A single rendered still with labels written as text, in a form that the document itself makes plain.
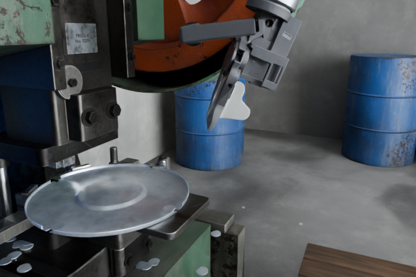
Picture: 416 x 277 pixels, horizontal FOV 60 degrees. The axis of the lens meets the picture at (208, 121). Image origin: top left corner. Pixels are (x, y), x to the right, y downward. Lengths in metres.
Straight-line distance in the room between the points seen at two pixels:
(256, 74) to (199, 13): 0.43
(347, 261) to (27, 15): 1.15
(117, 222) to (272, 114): 3.49
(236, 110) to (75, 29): 0.30
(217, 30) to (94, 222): 0.36
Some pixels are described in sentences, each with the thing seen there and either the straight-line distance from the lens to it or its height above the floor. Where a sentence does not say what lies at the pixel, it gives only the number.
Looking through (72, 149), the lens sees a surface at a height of 0.87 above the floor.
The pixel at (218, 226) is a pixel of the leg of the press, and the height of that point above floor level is 0.63.
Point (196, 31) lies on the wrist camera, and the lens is 0.55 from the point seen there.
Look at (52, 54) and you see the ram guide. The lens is 0.59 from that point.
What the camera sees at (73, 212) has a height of 0.78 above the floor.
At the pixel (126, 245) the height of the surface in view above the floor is 0.71.
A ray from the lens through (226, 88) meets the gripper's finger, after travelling 0.53.
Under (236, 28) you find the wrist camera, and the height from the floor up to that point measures 1.08.
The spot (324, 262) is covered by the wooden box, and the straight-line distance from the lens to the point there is 1.31.
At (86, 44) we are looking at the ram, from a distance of 0.68.
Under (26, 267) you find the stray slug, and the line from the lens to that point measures 0.69.
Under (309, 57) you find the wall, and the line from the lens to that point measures 3.85.
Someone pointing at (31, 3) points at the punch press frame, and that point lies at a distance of 0.56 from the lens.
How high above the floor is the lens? 1.08
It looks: 14 degrees down
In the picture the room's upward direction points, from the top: straight up
